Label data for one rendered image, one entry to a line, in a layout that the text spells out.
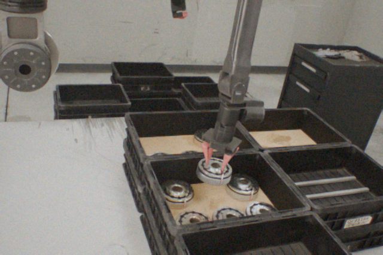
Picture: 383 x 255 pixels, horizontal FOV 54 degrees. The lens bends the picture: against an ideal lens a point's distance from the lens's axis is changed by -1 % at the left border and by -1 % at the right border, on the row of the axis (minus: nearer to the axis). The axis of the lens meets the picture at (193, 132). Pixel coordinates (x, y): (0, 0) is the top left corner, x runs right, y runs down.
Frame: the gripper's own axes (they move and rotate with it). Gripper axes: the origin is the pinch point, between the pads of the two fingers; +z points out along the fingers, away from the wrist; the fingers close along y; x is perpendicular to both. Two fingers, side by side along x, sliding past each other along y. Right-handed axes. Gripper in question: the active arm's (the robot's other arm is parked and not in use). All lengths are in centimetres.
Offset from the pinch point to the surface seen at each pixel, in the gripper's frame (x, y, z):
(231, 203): -0.5, -7.6, 11.0
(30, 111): -114, 197, 98
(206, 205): 4.9, -1.8, 11.3
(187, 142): -24.1, 19.6, 11.3
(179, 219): 18.6, 0.6, 8.7
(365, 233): -19, -48, 15
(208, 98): -142, 57, 44
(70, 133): -18, 71, 26
